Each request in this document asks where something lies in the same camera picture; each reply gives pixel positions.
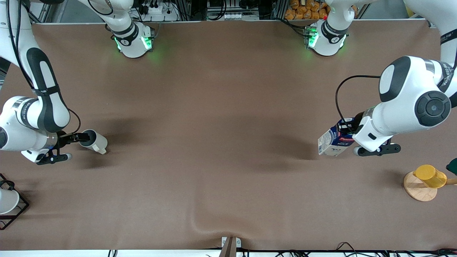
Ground wooden round cup stand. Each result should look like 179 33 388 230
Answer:
403 171 457 202

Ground bag of orange buns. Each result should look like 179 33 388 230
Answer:
285 0 358 21

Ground blue white milk carton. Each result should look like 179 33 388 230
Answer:
318 119 356 157

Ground white mug with handle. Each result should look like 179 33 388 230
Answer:
79 129 107 155

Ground brown table cover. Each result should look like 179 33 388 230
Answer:
0 20 457 251

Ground aluminium frame post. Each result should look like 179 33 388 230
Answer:
29 0 55 24

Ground grey mounting bracket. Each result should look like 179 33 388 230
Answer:
219 236 242 257

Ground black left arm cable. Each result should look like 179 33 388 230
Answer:
335 75 381 125

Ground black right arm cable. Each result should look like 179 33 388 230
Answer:
5 0 81 135

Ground yellow plastic cup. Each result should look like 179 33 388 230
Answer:
413 165 447 188

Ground black wire rack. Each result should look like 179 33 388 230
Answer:
0 174 30 231

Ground white cup in rack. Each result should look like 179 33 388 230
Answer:
0 188 20 215

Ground white power strip with plugs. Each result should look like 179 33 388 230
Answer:
140 2 179 22

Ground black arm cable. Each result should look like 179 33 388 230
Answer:
5 0 81 135
335 75 381 125

